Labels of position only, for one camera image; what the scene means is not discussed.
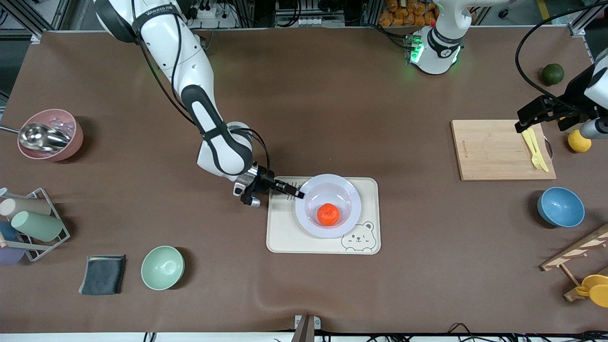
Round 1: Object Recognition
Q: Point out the shiny metal scoop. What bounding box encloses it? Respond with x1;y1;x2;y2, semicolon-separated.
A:
0;123;72;153

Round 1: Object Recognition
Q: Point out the mint green cup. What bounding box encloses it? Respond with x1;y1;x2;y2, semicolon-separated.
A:
10;210;65;242

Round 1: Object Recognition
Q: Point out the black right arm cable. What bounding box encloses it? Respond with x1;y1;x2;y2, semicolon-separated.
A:
138;28;272;174

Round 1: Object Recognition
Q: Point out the grey wire cup rack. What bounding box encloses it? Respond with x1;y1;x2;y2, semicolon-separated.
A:
0;188;71;262

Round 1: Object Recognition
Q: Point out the yellow lemon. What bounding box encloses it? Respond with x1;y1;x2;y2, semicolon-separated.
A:
568;130;592;153

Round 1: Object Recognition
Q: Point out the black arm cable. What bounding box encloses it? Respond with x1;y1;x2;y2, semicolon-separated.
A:
515;0;608;103
138;28;272;174

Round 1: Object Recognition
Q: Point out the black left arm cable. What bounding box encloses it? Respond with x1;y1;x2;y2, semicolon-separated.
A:
515;0;608;103

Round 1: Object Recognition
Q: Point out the wooden cutting board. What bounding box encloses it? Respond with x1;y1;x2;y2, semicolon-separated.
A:
450;119;557;181

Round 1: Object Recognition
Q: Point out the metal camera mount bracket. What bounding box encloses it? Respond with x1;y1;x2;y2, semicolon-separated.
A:
291;314;321;342

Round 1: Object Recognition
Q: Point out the dark grey folded cloth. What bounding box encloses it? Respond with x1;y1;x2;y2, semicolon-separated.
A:
78;255;127;296

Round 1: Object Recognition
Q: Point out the purple cup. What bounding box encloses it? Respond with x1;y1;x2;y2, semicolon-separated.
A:
0;246;25;266

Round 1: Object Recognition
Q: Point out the white power strip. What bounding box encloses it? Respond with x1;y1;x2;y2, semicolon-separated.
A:
188;0;238;29

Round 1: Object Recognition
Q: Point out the blue bowl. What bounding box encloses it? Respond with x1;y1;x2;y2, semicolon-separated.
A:
537;187;586;228

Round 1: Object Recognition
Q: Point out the mint green bowl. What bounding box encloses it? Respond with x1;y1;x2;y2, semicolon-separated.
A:
141;245;185;291

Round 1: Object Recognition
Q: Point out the yellow plastic knife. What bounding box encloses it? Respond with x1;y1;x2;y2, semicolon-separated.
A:
522;131;540;164

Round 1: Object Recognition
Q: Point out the dark green lime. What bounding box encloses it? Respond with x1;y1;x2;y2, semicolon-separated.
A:
542;63;565;86

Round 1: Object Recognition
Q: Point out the pink bowl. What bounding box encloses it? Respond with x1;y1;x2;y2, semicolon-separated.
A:
18;109;85;162

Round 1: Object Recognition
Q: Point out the wooden mug rack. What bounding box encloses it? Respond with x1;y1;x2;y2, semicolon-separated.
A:
540;223;608;302

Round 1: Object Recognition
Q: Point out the beige cup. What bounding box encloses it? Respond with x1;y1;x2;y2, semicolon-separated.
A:
0;197;52;218

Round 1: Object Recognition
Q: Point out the orange fruit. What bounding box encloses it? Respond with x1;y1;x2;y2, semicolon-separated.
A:
317;203;341;227

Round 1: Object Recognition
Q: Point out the cream bear print tray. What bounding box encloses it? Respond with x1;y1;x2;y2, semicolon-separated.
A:
266;177;381;255

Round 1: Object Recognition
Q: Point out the pale lavender plate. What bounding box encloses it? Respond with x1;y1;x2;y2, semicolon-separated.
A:
295;174;362;239

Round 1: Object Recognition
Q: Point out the yellow mug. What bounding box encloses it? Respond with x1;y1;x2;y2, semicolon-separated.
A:
575;274;608;308

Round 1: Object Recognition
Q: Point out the pile of orange bread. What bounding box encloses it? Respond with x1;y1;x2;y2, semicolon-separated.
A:
379;0;440;27

